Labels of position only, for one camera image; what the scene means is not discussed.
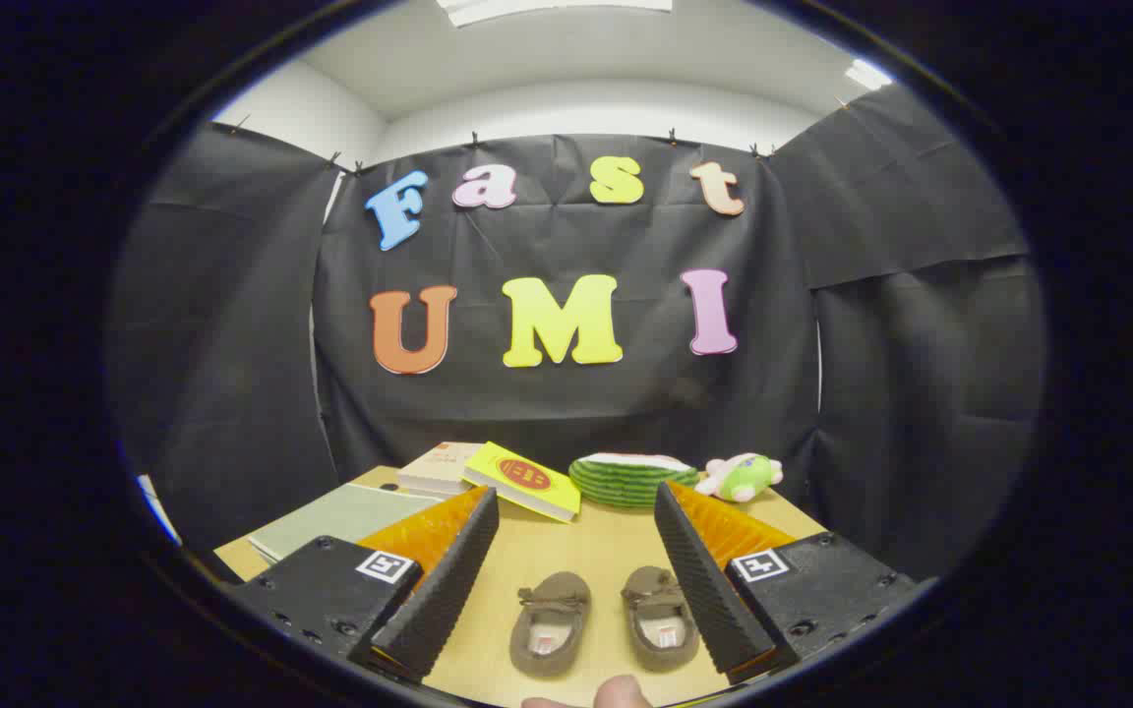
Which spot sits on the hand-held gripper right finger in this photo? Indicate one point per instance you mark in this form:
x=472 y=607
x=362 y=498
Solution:
x=699 y=580

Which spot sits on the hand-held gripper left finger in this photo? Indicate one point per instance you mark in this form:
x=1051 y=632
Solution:
x=448 y=580

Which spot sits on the brown fuzzy shoe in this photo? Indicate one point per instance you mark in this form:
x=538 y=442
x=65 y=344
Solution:
x=655 y=610
x=552 y=615

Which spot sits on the foldable fabric storage box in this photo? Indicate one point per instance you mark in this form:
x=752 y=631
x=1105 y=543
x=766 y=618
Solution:
x=340 y=516

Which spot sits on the white cover book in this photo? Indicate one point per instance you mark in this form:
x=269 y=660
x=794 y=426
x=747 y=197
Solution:
x=429 y=490

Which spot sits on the green and pink plush toy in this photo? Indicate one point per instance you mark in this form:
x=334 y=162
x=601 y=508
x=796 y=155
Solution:
x=748 y=477

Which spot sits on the beige cover book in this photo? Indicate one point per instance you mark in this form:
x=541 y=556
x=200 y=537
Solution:
x=439 y=462

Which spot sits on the watermelon slice plush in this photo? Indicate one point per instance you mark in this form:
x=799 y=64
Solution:
x=626 y=482

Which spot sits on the yellow book with red oval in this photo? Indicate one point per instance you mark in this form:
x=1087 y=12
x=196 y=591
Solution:
x=527 y=480

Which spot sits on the white board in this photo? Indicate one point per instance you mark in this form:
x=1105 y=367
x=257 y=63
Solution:
x=158 y=511

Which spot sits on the ceiling light panel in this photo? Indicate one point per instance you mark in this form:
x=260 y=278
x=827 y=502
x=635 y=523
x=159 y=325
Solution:
x=867 y=75
x=557 y=8

